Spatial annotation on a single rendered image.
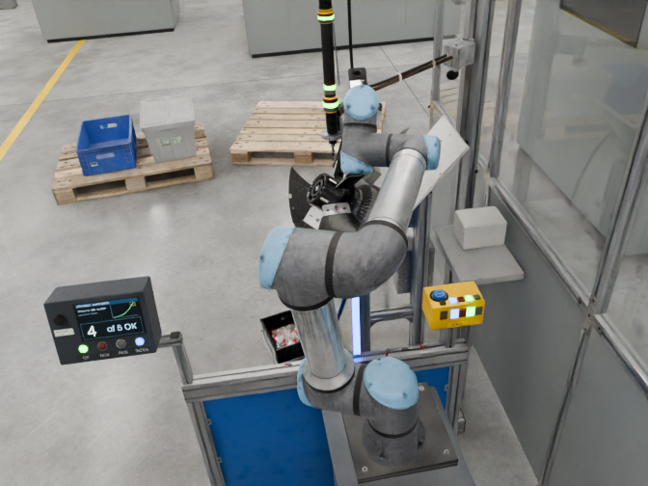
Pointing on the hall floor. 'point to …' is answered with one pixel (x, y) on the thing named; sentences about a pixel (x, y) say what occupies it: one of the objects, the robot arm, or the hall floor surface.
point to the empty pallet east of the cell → (286, 134)
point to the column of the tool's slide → (464, 175)
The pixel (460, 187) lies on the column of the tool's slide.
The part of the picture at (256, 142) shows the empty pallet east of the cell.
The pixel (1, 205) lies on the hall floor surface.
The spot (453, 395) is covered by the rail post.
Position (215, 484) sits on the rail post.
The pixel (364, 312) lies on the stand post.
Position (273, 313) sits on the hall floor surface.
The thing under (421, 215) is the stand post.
